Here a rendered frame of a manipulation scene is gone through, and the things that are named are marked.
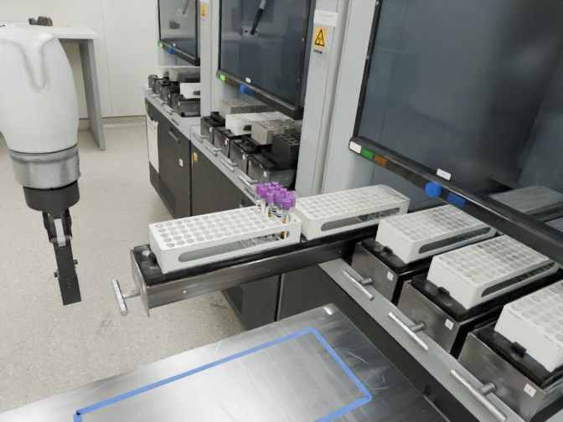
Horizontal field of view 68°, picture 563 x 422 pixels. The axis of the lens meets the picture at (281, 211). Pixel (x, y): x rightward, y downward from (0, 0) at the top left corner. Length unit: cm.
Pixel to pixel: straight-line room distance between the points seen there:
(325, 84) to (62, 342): 140
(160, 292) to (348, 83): 65
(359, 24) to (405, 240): 50
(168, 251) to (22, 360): 120
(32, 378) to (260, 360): 129
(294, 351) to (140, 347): 122
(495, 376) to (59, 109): 77
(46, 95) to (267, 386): 48
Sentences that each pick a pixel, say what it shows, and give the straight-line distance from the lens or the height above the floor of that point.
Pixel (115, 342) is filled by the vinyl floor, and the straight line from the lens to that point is 185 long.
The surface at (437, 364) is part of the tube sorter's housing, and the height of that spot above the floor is 70.
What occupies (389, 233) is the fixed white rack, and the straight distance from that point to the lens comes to 91.
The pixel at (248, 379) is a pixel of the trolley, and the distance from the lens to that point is 61.
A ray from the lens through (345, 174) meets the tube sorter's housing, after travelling 109.
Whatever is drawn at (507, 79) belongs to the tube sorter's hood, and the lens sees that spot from 77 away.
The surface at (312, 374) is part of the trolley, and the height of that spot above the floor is 82.
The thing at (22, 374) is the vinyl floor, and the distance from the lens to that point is 184.
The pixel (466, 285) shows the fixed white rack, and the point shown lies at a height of 86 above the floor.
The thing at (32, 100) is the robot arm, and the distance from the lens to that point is 64.
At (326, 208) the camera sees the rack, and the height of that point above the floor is 86.
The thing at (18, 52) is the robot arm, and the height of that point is 119.
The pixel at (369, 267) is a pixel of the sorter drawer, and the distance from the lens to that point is 93.
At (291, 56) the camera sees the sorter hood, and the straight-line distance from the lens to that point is 125.
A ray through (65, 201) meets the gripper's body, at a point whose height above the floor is 98.
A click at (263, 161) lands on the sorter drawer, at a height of 82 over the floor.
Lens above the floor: 129
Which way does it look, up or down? 28 degrees down
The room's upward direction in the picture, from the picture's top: 6 degrees clockwise
